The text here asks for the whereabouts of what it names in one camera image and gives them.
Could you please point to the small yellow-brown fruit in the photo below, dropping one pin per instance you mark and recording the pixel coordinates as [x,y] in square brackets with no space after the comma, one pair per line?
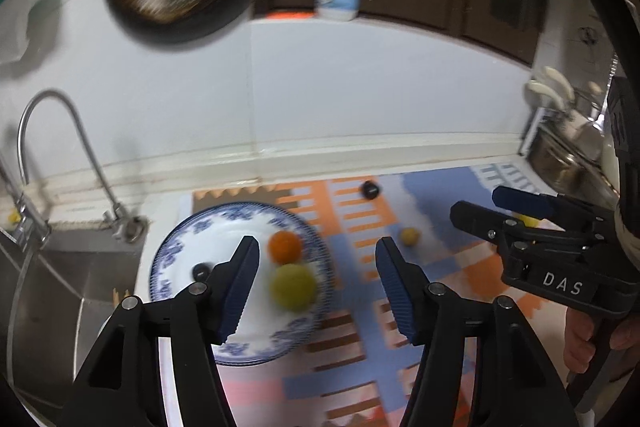
[410,236]

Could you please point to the orange sticker strip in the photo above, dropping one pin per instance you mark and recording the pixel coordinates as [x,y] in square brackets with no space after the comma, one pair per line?
[290,15]

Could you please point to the large steel pot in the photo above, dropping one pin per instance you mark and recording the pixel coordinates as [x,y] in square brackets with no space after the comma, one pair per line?
[565,167]

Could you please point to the stainless steel sink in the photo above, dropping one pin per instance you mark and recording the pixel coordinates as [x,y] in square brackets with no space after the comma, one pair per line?
[60,287]

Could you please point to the slim gooseneck faucet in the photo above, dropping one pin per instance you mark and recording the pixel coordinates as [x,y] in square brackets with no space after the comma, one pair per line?
[131,229]

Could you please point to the dark purple fruit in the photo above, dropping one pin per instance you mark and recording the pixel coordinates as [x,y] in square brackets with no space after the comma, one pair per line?
[201,270]
[370,190]

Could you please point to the green round fruit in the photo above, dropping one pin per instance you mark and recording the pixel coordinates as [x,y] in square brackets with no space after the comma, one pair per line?
[294,287]

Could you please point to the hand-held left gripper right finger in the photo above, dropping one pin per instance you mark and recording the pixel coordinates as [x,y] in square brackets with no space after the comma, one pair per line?
[395,292]

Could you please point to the person's right hand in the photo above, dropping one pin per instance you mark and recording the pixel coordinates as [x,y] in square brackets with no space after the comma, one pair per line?
[577,342]

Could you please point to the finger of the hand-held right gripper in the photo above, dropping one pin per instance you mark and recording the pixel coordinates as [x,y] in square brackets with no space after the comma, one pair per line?
[520,201]
[475,214]

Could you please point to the chrome pull-down faucet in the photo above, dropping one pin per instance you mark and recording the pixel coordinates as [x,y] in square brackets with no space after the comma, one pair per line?
[30,222]

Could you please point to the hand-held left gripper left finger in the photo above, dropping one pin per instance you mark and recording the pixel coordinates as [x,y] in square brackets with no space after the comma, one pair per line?
[240,297]

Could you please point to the colourful patterned mat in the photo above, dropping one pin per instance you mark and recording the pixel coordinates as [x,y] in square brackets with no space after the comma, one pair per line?
[435,207]

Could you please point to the small orange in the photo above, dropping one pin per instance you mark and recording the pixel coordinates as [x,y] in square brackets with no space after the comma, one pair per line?
[285,247]

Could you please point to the blue and white patterned plate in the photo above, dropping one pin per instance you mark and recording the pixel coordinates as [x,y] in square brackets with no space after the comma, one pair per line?
[215,232]

